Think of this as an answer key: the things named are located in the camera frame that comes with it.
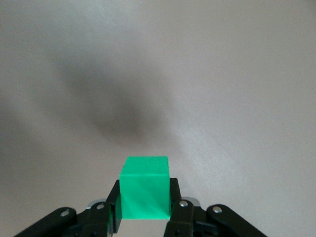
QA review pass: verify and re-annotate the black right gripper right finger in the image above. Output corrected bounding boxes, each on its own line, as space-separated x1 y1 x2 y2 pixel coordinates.
164 177 269 237

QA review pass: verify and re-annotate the green cube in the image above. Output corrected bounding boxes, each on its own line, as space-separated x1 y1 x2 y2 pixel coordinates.
118 156 172 220

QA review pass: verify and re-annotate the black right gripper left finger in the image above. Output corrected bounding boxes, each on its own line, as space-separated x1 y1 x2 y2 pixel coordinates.
13 179 124 237

